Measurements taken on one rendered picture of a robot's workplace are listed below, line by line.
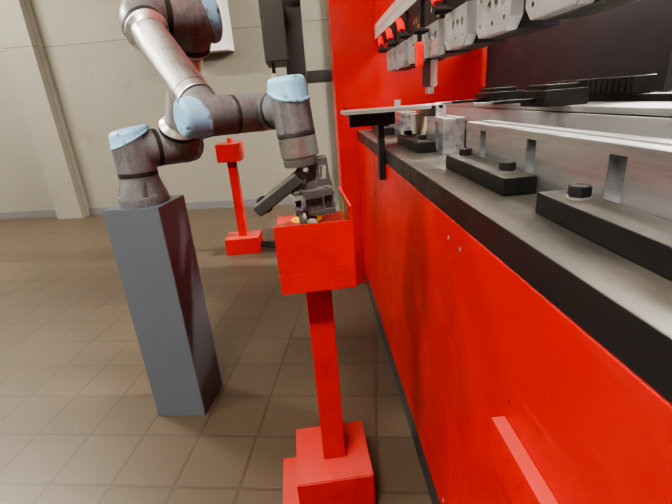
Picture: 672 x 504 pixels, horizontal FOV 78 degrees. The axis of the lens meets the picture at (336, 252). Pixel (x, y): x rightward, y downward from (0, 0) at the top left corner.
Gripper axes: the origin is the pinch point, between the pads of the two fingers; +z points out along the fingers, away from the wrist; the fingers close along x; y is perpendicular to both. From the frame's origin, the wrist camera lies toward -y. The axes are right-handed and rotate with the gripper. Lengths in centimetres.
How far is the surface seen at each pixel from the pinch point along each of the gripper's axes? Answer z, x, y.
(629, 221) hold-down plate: -14, -48, 33
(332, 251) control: -0.9, -4.9, 5.0
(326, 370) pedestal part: 32.5, 2.2, -1.3
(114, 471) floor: 67, 21, -73
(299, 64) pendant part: -51, 193, 12
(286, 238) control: -5.5, -4.9, -3.7
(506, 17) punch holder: -38, -11, 39
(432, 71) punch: -33, 47, 46
